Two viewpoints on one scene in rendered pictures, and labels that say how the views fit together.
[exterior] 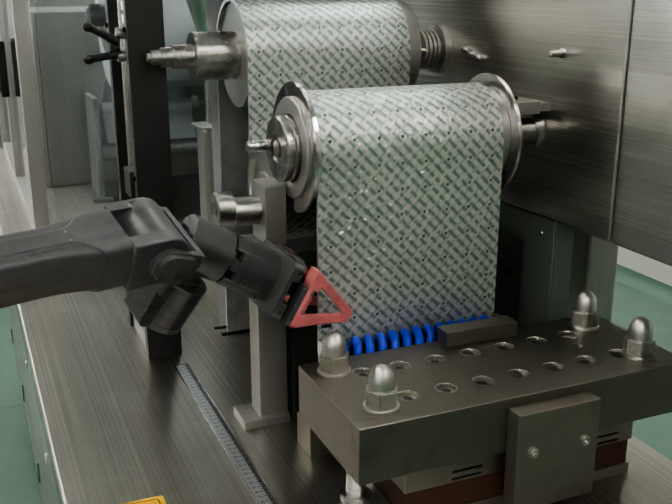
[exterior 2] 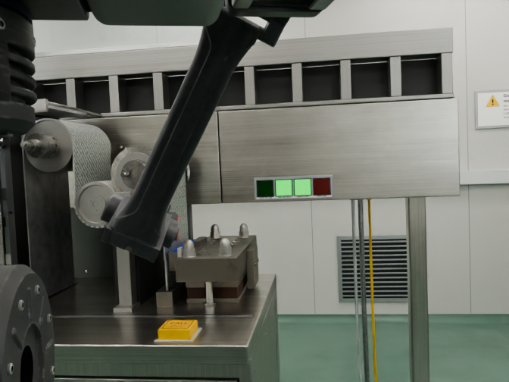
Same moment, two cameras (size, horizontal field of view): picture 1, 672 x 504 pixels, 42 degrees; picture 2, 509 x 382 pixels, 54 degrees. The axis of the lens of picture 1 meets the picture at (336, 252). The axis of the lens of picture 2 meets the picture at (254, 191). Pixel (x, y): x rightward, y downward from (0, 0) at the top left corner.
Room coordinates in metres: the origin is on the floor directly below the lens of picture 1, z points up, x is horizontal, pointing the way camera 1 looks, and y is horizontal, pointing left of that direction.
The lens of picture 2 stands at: (0.05, 1.02, 1.26)
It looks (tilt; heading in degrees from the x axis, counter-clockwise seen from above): 3 degrees down; 301
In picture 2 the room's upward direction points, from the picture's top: 2 degrees counter-clockwise
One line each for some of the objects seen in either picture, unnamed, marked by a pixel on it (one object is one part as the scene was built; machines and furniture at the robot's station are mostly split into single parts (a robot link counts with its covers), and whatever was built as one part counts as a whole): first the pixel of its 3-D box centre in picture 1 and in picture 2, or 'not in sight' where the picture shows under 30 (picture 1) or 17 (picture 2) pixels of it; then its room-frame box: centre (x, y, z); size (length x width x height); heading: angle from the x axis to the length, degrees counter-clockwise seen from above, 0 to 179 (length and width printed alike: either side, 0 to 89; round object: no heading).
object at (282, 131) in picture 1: (284, 148); (135, 174); (0.98, 0.06, 1.25); 0.07 x 0.02 x 0.07; 23
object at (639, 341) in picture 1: (640, 336); (243, 230); (0.90, -0.34, 1.05); 0.04 x 0.04 x 0.04
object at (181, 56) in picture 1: (169, 57); (29, 145); (1.18, 0.22, 1.33); 0.06 x 0.03 x 0.03; 113
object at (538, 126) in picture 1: (512, 131); not in sight; (1.10, -0.22, 1.25); 0.07 x 0.04 x 0.04; 113
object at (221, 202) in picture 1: (222, 208); not in sight; (0.99, 0.13, 1.18); 0.04 x 0.02 x 0.04; 23
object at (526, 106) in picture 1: (518, 103); not in sight; (1.10, -0.23, 1.28); 0.06 x 0.05 x 0.02; 113
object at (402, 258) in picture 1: (410, 265); (175, 220); (0.98, -0.09, 1.11); 0.23 x 0.01 x 0.18; 113
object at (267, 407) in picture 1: (256, 306); (123, 252); (1.00, 0.10, 1.05); 0.06 x 0.05 x 0.31; 113
